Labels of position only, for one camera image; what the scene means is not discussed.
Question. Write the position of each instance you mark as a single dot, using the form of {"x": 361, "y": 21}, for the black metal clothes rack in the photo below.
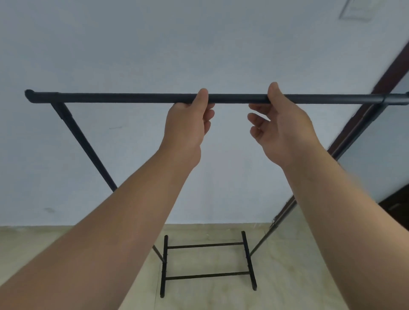
{"x": 127, "y": 98}

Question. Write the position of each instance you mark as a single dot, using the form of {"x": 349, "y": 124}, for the brown wooden door frame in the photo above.
{"x": 393, "y": 72}

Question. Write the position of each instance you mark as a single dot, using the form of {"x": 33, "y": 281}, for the person's right hand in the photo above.
{"x": 287, "y": 131}

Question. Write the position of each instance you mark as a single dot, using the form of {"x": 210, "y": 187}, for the person's left hand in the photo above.
{"x": 183, "y": 127}

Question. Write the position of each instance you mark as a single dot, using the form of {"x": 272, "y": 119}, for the person's right middle finger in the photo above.
{"x": 257, "y": 119}

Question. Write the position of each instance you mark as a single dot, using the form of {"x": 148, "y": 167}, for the person's right forearm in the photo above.
{"x": 345, "y": 230}

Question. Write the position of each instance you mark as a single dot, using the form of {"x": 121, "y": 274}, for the dark wooden door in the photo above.
{"x": 397, "y": 207}

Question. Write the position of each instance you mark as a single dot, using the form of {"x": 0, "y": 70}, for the white wall panel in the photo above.
{"x": 356, "y": 10}

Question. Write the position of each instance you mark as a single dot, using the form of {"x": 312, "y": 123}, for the person's left forearm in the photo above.
{"x": 105, "y": 230}

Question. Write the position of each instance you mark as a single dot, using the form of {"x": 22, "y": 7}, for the person's right thumb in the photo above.
{"x": 274, "y": 93}

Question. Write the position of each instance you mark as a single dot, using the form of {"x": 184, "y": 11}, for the person's left thumb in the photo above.
{"x": 200, "y": 98}

